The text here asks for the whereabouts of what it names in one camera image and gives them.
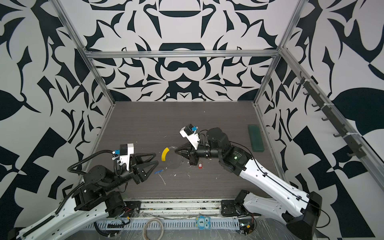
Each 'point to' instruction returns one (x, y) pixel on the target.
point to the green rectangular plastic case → (256, 138)
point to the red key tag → (200, 166)
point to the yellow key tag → (165, 151)
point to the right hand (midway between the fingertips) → (176, 152)
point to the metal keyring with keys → (173, 160)
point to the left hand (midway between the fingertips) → (156, 157)
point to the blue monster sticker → (203, 222)
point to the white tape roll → (144, 236)
